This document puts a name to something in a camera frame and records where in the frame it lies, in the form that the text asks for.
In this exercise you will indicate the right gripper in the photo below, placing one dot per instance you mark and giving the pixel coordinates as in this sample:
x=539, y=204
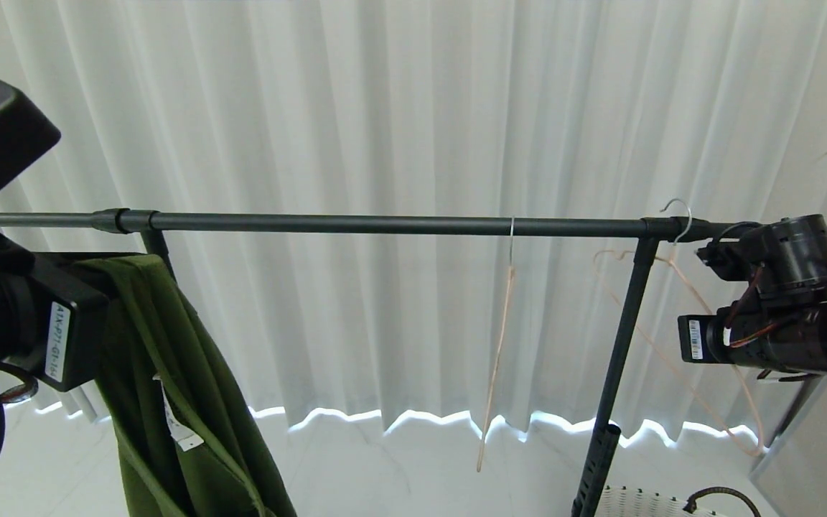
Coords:
x=815, y=345

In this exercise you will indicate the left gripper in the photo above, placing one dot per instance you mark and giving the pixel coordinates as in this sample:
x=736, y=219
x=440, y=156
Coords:
x=83, y=323

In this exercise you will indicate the green printed shirt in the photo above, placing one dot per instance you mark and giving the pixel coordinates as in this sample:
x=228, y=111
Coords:
x=191, y=373

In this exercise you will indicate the pink clothes hanger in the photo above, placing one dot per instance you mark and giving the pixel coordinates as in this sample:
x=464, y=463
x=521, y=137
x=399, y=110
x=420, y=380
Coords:
x=689, y=215
x=497, y=359

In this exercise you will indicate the white laundry basket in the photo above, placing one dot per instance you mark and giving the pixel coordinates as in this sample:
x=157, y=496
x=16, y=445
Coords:
x=636, y=502

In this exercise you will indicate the black clothes rack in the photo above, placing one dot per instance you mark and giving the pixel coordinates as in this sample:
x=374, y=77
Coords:
x=385, y=225

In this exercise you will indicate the white curtain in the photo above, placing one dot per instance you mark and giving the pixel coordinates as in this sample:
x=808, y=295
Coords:
x=385, y=108

